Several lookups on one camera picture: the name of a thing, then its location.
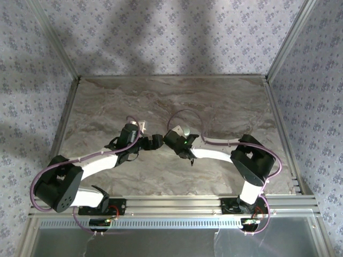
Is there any grey slotted cable duct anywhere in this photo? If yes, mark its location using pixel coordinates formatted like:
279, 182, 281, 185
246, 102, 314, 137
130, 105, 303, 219
40, 217, 246, 230

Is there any aluminium frame corner post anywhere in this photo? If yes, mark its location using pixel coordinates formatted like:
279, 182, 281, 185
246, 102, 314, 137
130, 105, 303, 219
28, 0, 81, 81
267, 0, 317, 81

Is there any aluminium front frame rail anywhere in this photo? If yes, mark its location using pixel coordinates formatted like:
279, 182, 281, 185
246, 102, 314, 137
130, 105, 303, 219
29, 194, 321, 216

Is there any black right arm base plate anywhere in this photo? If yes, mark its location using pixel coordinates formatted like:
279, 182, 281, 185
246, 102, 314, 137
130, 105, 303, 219
221, 197, 270, 215

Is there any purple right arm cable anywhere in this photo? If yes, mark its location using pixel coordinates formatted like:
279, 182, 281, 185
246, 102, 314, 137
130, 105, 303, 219
167, 109, 282, 236

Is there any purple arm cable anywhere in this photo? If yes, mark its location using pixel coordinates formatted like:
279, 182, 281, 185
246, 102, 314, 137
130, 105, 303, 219
167, 109, 282, 236
29, 115, 141, 236

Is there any aluminium side frame rail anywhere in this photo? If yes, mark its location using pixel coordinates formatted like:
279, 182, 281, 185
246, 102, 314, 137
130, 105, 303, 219
263, 77, 314, 195
36, 77, 81, 196

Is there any black right controller board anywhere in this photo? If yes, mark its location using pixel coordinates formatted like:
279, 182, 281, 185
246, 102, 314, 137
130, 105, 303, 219
240, 217, 261, 231

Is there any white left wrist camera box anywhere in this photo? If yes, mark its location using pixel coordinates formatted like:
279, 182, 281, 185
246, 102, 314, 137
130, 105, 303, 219
130, 120, 148, 132

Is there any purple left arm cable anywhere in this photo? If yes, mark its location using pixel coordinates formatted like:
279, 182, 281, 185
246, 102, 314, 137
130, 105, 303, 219
29, 115, 141, 236

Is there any black left controller board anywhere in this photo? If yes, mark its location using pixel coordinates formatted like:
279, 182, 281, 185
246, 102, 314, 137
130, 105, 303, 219
89, 218, 112, 232

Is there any black controller board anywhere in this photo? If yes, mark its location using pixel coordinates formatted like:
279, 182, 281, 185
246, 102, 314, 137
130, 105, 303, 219
89, 218, 112, 232
240, 217, 261, 231

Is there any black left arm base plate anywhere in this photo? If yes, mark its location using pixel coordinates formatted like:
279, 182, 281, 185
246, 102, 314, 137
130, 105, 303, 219
78, 198, 126, 215

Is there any shiny metal sheet panel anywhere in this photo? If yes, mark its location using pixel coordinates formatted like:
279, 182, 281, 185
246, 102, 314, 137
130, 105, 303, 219
33, 227, 324, 257

